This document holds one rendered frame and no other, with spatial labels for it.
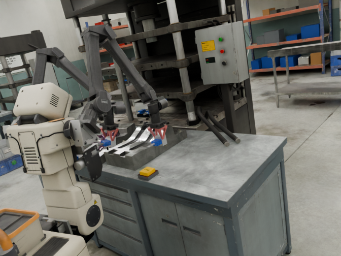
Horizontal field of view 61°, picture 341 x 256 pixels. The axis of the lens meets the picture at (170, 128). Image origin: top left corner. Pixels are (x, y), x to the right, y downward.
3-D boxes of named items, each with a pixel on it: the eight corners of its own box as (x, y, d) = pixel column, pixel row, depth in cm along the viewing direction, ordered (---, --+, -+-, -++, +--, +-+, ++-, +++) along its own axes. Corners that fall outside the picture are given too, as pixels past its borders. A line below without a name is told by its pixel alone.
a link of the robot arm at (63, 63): (48, 61, 171) (48, 50, 162) (55, 56, 174) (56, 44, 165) (104, 109, 173) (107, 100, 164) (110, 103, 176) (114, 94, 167)
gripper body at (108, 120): (108, 124, 176) (107, 112, 174) (118, 127, 169) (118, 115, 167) (99, 126, 171) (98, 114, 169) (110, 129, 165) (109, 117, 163)
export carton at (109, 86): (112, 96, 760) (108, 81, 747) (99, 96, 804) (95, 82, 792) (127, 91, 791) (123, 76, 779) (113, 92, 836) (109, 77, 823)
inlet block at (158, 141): (151, 152, 155) (149, 143, 153) (144, 151, 158) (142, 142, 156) (167, 143, 164) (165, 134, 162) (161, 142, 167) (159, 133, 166)
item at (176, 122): (197, 135, 220) (196, 126, 218) (96, 126, 305) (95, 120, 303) (246, 102, 278) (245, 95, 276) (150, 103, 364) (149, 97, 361)
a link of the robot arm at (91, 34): (76, 27, 139) (87, 17, 133) (101, 34, 149) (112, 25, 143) (85, 117, 132) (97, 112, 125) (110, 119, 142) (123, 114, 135)
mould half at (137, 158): (135, 170, 164) (129, 149, 160) (107, 164, 181) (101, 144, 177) (187, 137, 198) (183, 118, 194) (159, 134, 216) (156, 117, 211)
